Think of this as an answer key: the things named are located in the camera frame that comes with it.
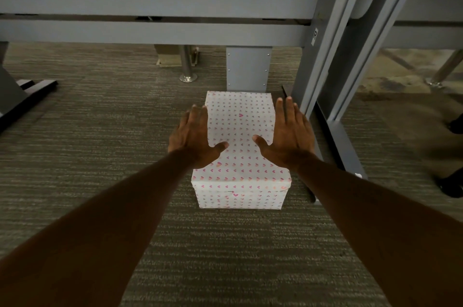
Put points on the silver metal table leg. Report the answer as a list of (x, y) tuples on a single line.
[(446, 68)]

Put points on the white pink-hearted paper box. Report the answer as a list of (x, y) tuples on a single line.
[(240, 173)]

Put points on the grey desk leg left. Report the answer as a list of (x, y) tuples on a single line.
[(26, 83)]

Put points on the silver pole with round base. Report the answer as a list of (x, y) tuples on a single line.
[(187, 64)]

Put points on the person's right hand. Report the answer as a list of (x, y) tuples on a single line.
[(291, 136)]

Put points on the white label sticker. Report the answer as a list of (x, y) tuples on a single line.
[(314, 37)]

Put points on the person's left hand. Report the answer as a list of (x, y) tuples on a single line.
[(191, 140)]

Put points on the person's right forearm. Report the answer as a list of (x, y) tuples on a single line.
[(390, 238)]

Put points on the person's left forearm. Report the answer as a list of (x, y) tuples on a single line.
[(90, 238)]

